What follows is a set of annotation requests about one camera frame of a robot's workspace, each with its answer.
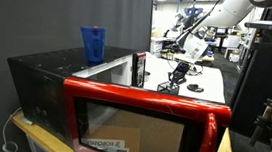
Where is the microwave door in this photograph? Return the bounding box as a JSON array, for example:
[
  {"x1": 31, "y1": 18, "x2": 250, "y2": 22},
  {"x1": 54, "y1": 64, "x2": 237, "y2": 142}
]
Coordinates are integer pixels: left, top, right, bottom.
[{"x1": 56, "y1": 76, "x2": 234, "y2": 152}]

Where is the black side panel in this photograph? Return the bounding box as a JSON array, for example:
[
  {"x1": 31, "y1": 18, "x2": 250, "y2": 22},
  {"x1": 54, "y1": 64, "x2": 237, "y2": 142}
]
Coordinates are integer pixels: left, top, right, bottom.
[{"x1": 227, "y1": 5, "x2": 272, "y2": 140}]

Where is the black and red microwave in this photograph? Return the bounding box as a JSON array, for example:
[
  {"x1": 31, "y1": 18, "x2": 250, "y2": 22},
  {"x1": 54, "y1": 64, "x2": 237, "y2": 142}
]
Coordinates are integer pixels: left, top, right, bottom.
[{"x1": 0, "y1": 37, "x2": 149, "y2": 152}]

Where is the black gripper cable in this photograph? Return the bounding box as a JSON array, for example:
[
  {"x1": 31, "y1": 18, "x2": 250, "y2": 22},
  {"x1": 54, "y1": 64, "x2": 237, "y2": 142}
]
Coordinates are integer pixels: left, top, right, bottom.
[{"x1": 188, "y1": 61, "x2": 206, "y2": 77}]

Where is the black stereo camera bar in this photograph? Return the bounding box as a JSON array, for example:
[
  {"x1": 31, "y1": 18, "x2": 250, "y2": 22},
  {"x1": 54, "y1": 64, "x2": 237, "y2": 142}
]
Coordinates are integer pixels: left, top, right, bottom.
[{"x1": 243, "y1": 17, "x2": 272, "y2": 31}]

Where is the black backdrop curtain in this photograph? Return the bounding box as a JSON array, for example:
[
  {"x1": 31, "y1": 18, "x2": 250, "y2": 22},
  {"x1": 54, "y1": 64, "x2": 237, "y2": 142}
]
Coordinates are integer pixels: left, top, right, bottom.
[{"x1": 0, "y1": 0, "x2": 155, "y2": 152}]

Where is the black round disc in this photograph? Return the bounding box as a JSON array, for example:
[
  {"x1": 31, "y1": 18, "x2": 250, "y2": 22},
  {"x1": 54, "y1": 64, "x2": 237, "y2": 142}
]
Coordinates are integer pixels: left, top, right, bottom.
[{"x1": 186, "y1": 83, "x2": 205, "y2": 94}]

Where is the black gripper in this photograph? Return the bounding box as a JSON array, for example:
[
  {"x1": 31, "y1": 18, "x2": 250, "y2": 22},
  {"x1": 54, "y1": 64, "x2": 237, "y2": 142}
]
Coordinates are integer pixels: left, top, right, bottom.
[{"x1": 165, "y1": 59, "x2": 192, "y2": 87}]

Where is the blue plastic cup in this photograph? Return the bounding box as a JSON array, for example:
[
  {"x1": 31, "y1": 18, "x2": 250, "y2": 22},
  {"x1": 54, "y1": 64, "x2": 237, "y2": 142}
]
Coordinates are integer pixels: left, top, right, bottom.
[{"x1": 76, "y1": 23, "x2": 109, "y2": 65}]

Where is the white table cloth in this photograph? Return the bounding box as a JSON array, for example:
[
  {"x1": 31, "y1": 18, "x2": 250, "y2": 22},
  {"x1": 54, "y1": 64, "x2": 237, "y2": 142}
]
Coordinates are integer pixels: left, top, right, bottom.
[{"x1": 140, "y1": 51, "x2": 231, "y2": 105}]

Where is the white power cable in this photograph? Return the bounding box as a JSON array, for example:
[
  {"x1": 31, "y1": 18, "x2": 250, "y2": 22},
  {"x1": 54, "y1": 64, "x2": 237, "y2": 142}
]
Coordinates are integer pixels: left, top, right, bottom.
[{"x1": 0, "y1": 106, "x2": 23, "y2": 152}]

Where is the white paper label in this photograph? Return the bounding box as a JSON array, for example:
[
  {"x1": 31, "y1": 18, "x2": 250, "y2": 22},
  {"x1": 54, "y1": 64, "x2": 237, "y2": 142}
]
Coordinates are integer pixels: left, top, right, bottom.
[{"x1": 79, "y1": 135, "x2": 132, "y2": 152}]

